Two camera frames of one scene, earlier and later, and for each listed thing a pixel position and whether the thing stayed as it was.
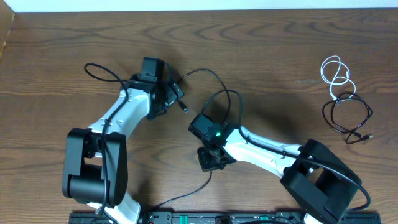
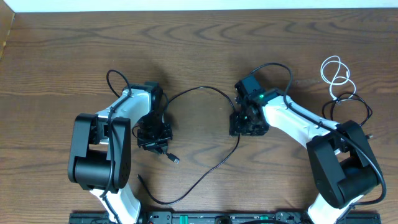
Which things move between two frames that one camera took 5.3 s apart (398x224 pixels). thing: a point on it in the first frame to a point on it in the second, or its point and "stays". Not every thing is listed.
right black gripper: x=206 y=164 to x=236 y=127
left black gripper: x=173 y=96 to x=155 y=145
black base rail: x=247 y=217 stays
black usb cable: x=185 y=109 to x=173 y=158
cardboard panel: x=7 y=15 stays
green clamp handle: x=183 y=219 stays
